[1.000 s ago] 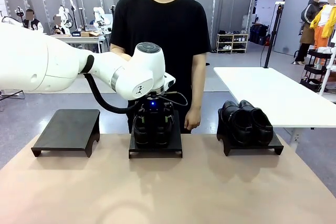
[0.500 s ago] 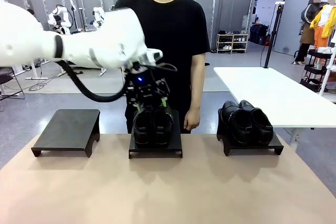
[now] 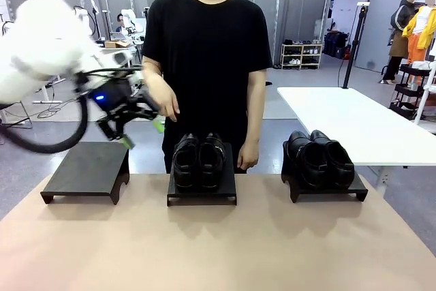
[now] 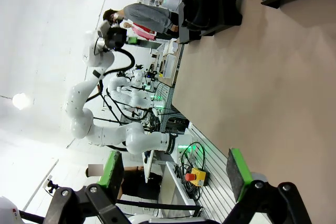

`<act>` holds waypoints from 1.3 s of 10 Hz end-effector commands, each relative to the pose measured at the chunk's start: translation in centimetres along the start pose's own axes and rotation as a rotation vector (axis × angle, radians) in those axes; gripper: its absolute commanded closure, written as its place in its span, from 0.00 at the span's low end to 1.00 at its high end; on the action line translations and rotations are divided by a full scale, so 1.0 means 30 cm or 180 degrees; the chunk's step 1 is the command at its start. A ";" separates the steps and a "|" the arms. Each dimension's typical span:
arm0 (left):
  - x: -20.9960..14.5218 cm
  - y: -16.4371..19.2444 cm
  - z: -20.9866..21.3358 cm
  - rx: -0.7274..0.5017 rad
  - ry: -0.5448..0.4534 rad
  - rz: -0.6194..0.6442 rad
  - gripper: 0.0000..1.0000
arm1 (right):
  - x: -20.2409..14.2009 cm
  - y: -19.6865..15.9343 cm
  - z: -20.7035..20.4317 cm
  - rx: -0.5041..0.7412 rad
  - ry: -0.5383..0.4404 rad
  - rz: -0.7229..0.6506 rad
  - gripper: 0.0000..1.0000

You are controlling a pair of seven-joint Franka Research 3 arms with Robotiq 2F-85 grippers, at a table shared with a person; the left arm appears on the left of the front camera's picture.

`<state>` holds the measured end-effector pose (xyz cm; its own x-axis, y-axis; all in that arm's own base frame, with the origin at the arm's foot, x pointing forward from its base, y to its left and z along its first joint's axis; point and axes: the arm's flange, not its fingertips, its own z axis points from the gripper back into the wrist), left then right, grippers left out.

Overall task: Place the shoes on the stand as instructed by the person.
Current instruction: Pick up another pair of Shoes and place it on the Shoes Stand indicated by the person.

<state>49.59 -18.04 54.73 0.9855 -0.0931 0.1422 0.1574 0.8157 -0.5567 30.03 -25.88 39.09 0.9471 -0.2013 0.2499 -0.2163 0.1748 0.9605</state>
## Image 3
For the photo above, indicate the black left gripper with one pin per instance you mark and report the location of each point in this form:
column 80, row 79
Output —
column 112, row 96

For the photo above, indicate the black leather buckle shoe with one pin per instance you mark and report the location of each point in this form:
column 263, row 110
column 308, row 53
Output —
column 212, row 163
column 185, row 163

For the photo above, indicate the person's right forearm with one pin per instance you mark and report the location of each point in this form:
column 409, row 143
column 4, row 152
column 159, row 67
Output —
column 155, row 76

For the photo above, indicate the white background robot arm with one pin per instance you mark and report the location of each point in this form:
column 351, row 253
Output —
column 129, row 22

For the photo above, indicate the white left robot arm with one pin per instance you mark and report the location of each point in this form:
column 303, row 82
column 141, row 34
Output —
column 41, row 39

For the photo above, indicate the person's left forearm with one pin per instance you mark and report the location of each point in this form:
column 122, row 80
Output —
column 256, row 107

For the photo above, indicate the black shoe stand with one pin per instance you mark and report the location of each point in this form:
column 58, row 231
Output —
column 88, row 168
column 201, row 197
column 327, row 194

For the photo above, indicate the person in black t-shirt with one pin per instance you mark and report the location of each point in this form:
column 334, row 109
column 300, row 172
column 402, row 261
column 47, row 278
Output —
column 207, row 66

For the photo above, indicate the person's right hand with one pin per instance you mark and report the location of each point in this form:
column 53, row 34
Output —
column 168, row 102

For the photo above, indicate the person's left hand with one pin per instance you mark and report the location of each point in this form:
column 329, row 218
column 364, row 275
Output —
column 248, row 156

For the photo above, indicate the cardboard box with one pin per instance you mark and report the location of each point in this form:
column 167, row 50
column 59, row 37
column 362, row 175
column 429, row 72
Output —
column 117, row 44

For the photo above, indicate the white desk with grey legs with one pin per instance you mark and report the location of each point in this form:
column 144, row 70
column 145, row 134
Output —
column 47, row 95

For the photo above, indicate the seated man with dark hair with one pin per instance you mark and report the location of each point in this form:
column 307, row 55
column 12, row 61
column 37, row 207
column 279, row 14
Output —
column 120, row 22

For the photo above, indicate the wooden shoe rack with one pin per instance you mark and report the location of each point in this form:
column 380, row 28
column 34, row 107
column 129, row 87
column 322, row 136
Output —
column 301, row 56

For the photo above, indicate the large white table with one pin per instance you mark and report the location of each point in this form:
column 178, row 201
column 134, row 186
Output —
column 347, row 124

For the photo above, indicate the black luggage bags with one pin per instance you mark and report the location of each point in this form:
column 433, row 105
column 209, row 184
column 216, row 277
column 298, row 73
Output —
column 335, row 44

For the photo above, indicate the black pole with white head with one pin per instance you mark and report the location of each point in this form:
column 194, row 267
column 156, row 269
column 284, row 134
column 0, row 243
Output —
column 354, row 42

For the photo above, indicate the black utility cart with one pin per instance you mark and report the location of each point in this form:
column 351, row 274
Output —
column 410, row 90

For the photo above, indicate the figure in dark jacket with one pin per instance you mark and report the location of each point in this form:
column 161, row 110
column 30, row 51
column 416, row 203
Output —
column 400, row 32

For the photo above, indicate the mannequin with yellow jacket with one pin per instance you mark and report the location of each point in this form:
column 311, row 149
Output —
column 419, row 32

